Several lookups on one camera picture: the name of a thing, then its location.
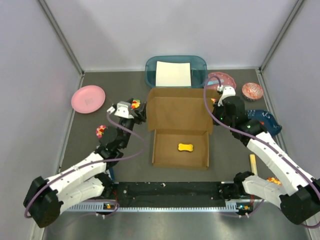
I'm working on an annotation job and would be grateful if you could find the teal plastic bin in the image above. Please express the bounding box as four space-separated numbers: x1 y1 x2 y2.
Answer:
144 55 207 88

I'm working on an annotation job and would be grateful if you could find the brown cardboard box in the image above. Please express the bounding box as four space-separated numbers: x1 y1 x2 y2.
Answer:
146 87 220 170

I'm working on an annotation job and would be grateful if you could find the yellow bone toy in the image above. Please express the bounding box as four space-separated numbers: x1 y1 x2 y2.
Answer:
177 143 194 153

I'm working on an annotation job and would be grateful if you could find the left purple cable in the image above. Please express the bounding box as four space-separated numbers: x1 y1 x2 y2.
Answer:
23 112 148 219

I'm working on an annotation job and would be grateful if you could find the blue packaged item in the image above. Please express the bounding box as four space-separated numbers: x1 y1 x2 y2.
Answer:
108 167 115 181

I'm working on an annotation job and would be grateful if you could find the red patterned bowl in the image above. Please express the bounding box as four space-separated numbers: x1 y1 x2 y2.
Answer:
241 82 264 101

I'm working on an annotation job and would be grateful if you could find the dark blue leaf dish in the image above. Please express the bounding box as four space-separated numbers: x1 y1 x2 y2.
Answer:
247 109 283 137

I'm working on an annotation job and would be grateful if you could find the pink round plate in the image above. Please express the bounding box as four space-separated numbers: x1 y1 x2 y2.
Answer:
71 85 106 114

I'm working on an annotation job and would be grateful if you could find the grey slotted cable duct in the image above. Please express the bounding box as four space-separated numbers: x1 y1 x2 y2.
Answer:
67 201 253 213

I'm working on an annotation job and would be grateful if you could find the wooden stick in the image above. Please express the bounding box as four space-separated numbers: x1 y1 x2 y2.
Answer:
249 154 258 175

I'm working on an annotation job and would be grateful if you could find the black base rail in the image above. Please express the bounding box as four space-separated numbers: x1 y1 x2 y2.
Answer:
99 181 251 208

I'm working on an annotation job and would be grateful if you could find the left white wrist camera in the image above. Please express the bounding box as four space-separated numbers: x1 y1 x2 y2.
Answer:
106 101 134 119

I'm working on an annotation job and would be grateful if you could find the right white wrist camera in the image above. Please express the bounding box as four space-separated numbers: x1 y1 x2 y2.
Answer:
217 85 236 107

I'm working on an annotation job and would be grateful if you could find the rainbow flower toy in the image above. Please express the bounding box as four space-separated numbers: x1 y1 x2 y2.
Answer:
131 99 141 110

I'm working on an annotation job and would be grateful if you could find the pink dotted plate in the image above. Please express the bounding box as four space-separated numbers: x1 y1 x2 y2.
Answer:
207 72 237 90

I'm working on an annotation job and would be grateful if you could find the purple cable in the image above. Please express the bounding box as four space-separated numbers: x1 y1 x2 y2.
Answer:
23 112 148 219
202 76 320 229

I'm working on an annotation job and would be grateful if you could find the light blue marker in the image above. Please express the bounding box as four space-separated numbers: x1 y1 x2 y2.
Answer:
207 80 220 86

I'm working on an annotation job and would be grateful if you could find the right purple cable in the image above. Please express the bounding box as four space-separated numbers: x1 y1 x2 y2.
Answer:
202 76 320 229

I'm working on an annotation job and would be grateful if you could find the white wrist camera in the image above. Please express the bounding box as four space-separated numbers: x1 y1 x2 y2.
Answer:
106 101 134 119
217 85 236 107

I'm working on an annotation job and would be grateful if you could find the orange flower toy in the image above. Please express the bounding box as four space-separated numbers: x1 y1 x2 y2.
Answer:
267 177 282 186

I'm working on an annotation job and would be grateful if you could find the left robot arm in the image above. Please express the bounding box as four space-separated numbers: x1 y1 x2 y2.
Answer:
23 98 147 228

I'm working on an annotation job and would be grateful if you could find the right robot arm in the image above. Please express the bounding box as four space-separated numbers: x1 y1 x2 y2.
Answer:
210 96 320 225

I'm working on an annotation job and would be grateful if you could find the white paper sheet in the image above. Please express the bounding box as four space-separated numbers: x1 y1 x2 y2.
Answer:
155 61 192 87

